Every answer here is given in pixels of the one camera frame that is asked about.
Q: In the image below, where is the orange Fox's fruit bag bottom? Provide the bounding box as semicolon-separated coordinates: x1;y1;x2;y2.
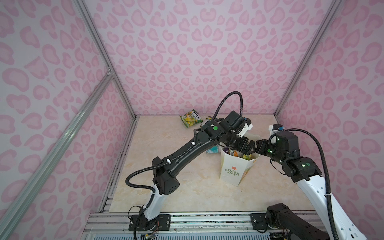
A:
229;150;242;158

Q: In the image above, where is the white paper bag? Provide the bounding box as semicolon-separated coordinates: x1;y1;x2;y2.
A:
220;133;262;186

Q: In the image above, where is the teal white snack bag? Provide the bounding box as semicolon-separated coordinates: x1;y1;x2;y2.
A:
206;146;220;154

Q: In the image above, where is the green white snack bag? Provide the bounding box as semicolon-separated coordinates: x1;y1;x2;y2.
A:
200;116;212;127

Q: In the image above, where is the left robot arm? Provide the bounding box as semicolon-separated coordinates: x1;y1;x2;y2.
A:
125;115;253;232

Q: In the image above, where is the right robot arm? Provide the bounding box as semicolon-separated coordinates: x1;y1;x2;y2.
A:
256;130;366;240

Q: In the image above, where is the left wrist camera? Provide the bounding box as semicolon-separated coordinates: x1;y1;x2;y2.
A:
225;111;253;137

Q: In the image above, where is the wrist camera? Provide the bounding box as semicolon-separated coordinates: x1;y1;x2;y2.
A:
269;124;284;144
225;111;253;137

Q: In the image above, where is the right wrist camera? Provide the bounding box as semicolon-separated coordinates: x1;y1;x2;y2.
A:
269;124;284;144

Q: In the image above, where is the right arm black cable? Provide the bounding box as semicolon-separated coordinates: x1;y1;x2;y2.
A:
284;128;340;240

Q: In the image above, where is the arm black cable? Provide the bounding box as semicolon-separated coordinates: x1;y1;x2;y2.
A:
284;128;340;240
125;90;244;240

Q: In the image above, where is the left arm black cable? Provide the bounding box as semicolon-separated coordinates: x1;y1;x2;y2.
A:
125;90;244;240

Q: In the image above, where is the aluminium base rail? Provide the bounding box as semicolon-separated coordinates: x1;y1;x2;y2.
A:
80;211;346;240

